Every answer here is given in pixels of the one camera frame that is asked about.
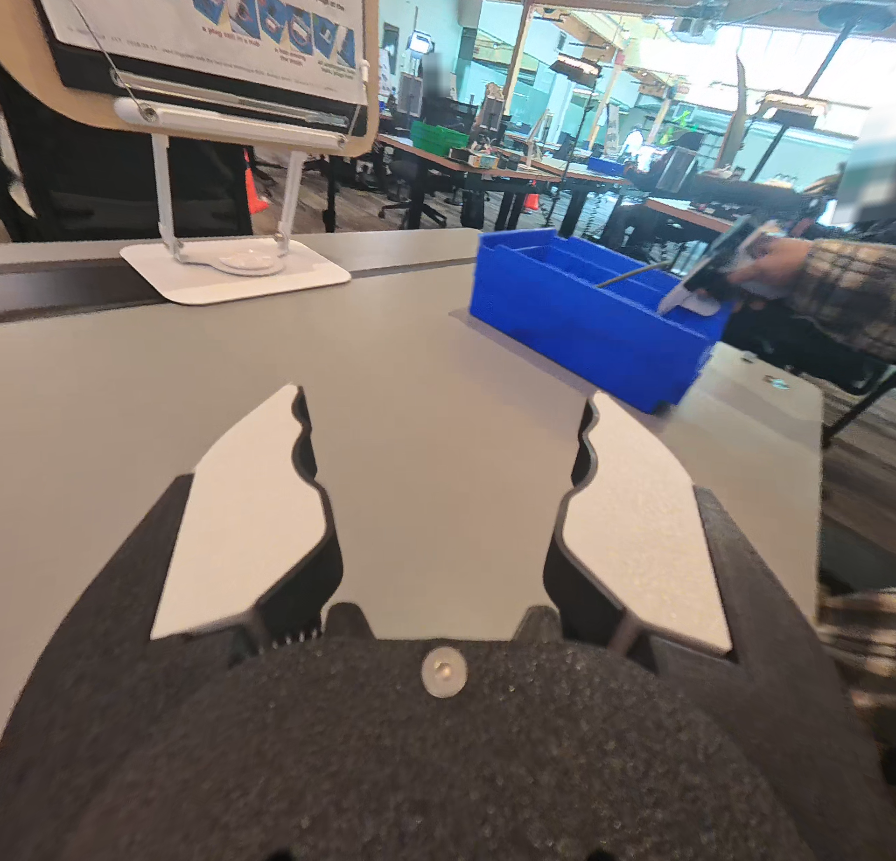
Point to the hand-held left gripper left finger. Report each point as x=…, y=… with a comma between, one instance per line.
x=245, y=525

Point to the black office chair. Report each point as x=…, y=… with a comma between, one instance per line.
x=105, y=175

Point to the printed instruction sheet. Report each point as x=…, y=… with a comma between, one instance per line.
x=210, y=35

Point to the person's right forearm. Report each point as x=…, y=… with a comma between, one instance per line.
x=847, y=287

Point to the black swivel chair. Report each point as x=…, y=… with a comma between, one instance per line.
x=409, y=189

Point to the wooden office desk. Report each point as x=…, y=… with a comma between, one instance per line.
x=448, y=165

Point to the green plastic crate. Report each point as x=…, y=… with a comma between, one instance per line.
x=437, y=137

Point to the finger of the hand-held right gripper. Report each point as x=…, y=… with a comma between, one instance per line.
x=696, y=303

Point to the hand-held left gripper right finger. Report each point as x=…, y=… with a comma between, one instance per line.
x=644, y=525

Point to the blue plastic bin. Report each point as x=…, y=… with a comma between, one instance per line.
x=574, y=329

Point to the person's right hand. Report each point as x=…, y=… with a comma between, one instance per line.
x=784, y=263

